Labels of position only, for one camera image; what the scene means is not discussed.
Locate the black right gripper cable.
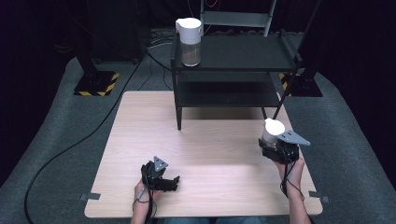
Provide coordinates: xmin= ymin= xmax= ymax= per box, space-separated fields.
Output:
xmin=279 ymin=160 xmax=305 ymax=202

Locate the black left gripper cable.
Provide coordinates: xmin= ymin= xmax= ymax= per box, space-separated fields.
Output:
xmin=132 ymin=186 xmax=158 ymax=224

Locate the black metal shelf rack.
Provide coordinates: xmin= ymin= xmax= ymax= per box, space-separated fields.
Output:
xmin=170 ymin=29 xmax=304 ymax=132

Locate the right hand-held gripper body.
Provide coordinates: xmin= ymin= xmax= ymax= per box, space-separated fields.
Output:
xmin=273 ymin=130 xmax=312 ymax=165

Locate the grey metal frame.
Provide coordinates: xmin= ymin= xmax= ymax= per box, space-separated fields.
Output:
xmin=199 ymin=0 xmax=277 ymax=37

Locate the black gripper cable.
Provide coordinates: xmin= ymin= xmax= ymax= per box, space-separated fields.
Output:
xmin=279 ymin=160 xmax=305 ymax=202
xmin=132 ymin=186 xmax=158 ymax=224

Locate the clear jar with white lid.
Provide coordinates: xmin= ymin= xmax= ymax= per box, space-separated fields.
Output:
xmin=261 ymin=118 xmax=287 ymax=148
xmin=175 ymin=17 xmax=204 ymax=68

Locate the grey tape strip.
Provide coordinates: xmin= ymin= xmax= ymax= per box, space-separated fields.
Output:
xmin=308 ymin=190 xmax=331 ymax=203
xmin=79 ymin=192 xmax=102 ymax=202

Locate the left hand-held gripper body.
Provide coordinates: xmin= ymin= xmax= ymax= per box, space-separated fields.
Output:
xmin=140 ymin=155 xmax=171 ymax=191

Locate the bundle of floor cables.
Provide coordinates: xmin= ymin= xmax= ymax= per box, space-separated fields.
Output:
xmin=146 ymin=27 xmax=177 ymax=50

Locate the long black floor cable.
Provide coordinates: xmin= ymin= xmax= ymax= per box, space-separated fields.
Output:
xmin=23 ymin=50 xmax=148 ymax=224

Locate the person's left hand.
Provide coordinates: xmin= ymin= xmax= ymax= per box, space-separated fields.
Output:
xmin=133 ymin=179 xmax=163 ymax=216

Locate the person's right hand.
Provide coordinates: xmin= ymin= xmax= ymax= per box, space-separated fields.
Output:
xmin=275 ymin=156 xmax=305 ymax=200

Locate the striped black stand base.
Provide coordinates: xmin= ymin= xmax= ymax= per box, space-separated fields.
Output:
xmin=73 ymin=70 xmax=120 ymax=97
xmin=277 ymin=72 xmax=324 ymax=98

